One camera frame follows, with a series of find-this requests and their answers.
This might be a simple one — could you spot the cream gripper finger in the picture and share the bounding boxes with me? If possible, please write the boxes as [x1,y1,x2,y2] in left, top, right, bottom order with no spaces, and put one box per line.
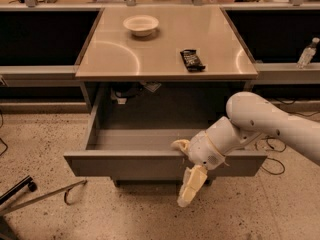
[177,165,207,207]
[171,139,190,152]

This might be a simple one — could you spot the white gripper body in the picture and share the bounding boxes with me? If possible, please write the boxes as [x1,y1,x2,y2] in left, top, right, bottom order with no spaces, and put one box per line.
[187,131,225,170]

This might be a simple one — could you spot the grey top drawer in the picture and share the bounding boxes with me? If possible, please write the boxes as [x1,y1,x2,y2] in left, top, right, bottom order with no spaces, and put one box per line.
[63,81,268,178]

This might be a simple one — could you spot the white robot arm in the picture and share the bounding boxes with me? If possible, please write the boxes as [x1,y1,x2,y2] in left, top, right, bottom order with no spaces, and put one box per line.
[172,92,320,207]

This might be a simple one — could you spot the grey drawer cabinet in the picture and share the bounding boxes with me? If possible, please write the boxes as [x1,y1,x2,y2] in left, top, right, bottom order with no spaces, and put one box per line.
[74,4,259,188]

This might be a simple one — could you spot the black snack bar wrapper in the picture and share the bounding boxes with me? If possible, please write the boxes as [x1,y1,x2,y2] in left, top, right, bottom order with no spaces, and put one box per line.
[180,49,206,72]

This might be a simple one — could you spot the white bowl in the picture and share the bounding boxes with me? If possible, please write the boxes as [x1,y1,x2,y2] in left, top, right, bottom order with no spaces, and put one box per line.
[123,15,159,37]

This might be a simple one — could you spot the clear plastic water bottle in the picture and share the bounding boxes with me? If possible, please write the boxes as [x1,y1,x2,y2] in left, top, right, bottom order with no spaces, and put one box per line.
[297,37,320,69]

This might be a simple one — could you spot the black caster leg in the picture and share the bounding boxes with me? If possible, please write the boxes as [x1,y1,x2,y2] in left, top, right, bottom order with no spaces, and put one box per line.
[0,176,37,205]

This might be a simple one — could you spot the metal stand leg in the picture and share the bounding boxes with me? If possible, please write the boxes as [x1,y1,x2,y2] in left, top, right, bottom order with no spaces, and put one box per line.
[0,178,88,217]

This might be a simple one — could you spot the black cable with adapter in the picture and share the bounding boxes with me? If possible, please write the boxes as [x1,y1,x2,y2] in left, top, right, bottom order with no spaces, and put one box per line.
[254,97,320,176]

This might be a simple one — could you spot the black cable at left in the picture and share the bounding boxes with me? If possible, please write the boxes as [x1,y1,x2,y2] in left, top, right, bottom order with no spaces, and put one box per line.
[0,110,9,157]

